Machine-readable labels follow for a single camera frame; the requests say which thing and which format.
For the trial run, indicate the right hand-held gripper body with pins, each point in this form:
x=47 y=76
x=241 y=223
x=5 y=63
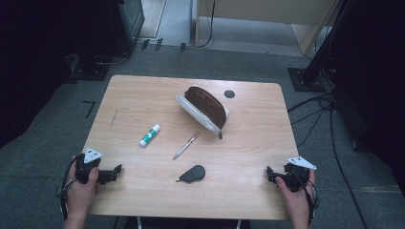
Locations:
x=297 y=178

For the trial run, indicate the small black floor bracket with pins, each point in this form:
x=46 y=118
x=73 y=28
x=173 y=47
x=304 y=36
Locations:
x=145 y=44
x=183 y=47

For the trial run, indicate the black correction tape dispenser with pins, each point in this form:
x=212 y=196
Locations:
x=193 y=174

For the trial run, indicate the black round table grommet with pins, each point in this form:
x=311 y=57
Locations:
x=229 y=94

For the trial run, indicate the light wooden furniture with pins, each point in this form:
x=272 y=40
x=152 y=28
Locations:
x=270 y=9

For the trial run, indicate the green white glue stick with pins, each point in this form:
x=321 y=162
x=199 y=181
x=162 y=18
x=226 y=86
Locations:
x=149 y=135

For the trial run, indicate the clear plastic pen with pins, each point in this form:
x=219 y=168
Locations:
x=185 y=146

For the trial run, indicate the black stand base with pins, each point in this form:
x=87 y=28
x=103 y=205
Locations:
x=90 y=71

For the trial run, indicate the black cabinet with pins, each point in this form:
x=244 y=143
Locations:
x=127 y=25

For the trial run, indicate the person's right hand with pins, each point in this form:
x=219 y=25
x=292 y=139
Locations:
x=297 y=202

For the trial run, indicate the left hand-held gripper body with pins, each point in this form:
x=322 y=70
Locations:
x=83 y=170

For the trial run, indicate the person's left hand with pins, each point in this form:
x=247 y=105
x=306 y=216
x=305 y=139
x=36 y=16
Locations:
x=79 y=195

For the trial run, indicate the white table leg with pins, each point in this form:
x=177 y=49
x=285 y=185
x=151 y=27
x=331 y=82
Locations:
x=139 y=223
x=238 y=224

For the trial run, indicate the black metal stand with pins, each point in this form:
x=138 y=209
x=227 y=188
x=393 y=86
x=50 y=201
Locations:
x=310 y=78

